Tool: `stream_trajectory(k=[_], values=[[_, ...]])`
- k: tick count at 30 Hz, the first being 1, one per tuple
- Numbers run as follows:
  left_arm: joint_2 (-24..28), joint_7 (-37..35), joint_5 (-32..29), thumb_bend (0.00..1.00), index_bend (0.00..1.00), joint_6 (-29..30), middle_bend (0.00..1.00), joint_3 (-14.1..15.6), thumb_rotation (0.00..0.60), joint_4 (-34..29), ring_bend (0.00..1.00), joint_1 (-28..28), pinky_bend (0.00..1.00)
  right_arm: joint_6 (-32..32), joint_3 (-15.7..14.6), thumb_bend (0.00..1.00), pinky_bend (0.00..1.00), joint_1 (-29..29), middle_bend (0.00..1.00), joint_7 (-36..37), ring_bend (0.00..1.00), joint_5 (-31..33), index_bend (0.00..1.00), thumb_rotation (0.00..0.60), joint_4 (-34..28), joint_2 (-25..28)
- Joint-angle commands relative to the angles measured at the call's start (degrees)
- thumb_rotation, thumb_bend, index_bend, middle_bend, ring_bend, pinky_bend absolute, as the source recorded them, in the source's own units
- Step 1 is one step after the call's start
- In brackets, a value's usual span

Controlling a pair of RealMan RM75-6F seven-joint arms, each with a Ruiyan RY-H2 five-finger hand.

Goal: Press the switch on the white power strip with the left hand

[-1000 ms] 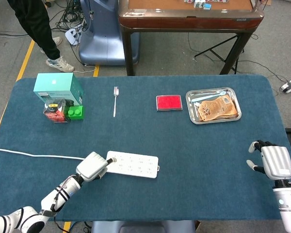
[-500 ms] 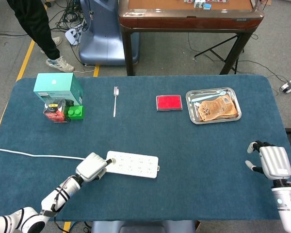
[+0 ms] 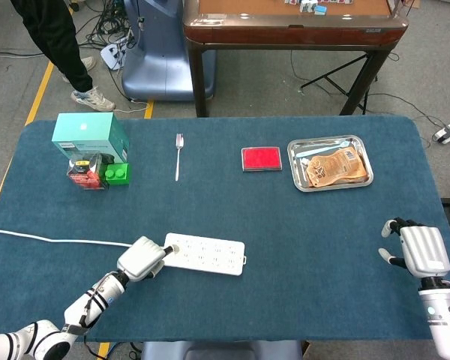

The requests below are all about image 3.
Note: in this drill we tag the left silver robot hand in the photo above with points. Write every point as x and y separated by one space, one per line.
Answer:
144 258

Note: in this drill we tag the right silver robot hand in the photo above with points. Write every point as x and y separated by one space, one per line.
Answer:
422 249

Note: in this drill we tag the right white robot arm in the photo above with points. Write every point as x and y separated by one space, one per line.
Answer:
443 318

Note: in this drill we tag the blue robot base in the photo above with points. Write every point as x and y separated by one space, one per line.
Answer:
165 56

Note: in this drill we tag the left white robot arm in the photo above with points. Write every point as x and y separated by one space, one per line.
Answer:
75 315

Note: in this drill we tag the green toy brick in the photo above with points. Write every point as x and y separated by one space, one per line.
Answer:
117 174

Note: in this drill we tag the blue table cloth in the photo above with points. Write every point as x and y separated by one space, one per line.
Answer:
225 210

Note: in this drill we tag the red and black product box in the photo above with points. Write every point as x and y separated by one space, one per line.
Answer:
85 172

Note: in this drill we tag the silver metal fork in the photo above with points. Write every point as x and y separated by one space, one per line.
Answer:
178 155

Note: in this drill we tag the orange sauce pouch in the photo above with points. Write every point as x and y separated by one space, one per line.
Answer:
335 167

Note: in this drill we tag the grey robot body base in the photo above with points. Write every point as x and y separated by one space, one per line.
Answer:
221 351

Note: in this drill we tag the teal cardboard box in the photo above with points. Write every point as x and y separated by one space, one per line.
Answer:
92 135

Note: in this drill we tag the clear plastic wrapped utensil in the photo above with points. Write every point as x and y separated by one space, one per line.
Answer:
322 147

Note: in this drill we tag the stainless steel tray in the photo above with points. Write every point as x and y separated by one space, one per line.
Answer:
296 165

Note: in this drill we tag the red ink pad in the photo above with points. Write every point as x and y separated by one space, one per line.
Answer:
261 159

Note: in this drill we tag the person in black clothes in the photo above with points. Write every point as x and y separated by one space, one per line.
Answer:
56 48

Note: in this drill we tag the brown mahjong table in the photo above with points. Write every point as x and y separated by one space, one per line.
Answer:
292 30

